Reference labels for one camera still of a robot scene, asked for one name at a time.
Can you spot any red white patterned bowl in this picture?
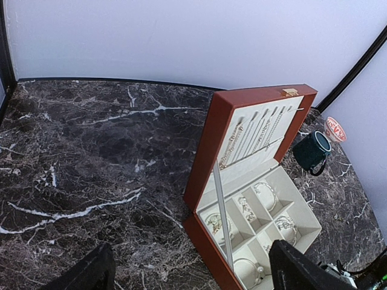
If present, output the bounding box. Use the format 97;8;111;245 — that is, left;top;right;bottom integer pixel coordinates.
324;117;347;143

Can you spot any silver bangle with charm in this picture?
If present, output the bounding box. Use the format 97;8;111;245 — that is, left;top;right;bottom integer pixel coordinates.
253;182;277;211

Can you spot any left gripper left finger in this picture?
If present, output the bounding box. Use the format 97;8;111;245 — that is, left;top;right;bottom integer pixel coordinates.
45;243;115;289

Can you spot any gold pearl chain bracelet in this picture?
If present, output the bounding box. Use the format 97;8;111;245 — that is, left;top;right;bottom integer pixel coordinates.
238;196;255;224

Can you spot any left black frame post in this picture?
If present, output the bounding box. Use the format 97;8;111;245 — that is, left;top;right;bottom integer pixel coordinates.
1;0;18;121

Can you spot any right black frame post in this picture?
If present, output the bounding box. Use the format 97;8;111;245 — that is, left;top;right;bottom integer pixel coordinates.
316;26;387;113

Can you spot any red wooden jewelry box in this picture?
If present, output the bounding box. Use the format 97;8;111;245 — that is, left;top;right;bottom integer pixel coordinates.
184;85;321;289

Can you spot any pile of silver bangles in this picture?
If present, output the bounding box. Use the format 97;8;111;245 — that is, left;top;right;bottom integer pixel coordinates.
275;215;298;246

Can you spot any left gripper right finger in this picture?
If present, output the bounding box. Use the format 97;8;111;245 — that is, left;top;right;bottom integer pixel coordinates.
269;240;354;290

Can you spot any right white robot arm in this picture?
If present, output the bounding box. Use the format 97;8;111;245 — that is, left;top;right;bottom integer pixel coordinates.
317;248;386;290

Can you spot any black frame post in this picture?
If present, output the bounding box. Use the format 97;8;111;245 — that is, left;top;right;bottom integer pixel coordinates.
1;0;18;121
316;26;387;113

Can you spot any silver bangle with pearls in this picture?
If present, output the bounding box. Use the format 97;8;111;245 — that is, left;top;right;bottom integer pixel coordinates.
233;258;265;289

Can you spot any dark green mug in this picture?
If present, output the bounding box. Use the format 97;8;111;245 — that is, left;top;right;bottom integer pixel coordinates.
293;130;332;176

